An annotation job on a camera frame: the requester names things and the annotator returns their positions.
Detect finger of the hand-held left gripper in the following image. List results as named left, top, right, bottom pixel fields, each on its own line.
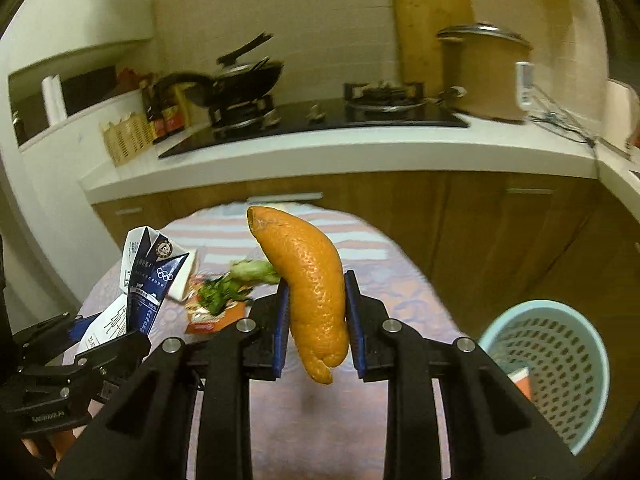
left=12, top=312, right=87, bottom=362
left=74, top=331, right=152, bottom=387

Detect black wok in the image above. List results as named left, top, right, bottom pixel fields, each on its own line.
left=152, top=54, right=284, bottom=112

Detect green vegetable scraps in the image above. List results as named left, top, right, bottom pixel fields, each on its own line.
left=197, top=257, right=282, bottom=317

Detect light blue plastic basket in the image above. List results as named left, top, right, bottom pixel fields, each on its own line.
left=477, top=299, right=612, bottom=457

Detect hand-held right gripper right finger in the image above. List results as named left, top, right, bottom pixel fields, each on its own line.
left=344, top=269, right=584, bottom=480

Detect black frying pan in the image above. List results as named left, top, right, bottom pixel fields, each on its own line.
left=216, top=33, right=274, bottom=72

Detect yellow woven basket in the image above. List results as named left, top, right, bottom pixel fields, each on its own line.
left=99, top=113, right=155, bottom=167

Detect white paper roll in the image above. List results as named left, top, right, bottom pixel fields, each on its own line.
left=41, top=74, right=67, bottom=124

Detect wooden cutting board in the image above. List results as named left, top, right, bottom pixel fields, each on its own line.
left=389, top=0, right=476, bottom=99

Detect orange paper cup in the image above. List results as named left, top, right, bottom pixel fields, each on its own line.
left=507, top=365, right=532, bottom=402

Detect black cable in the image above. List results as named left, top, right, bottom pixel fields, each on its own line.
left=529, top=84, right=602, bottom=150

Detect person's left hand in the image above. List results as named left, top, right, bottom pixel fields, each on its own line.
left=22, top=421, right=91, bottom=467

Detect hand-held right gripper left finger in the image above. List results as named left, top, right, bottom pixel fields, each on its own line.
left=54, top=282, right=292, bottom=480

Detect orange peel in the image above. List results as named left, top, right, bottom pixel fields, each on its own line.
left=247, top=205, right=350, bottom=386

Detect wooden base cabinets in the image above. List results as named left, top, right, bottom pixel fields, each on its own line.
left=92, top=170, right=640, bottom=341

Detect gold snack packet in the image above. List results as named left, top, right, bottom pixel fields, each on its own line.
left=184, top=299, right=254, bottom=335

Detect rice cooker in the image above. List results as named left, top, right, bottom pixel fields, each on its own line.
left=436, top=22, right=534, bottom=123

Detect black gas stove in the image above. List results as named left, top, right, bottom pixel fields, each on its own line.
left=158, top=81, right=472, bottom=161

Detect dark sauce bottle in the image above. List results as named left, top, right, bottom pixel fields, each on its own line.
left=164, top=84, right=188, bottom=137
left=141, top=80, right=169, bottom=144

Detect white blue milk carton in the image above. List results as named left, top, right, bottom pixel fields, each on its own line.
left=75, top=225, right=202, bottom=357

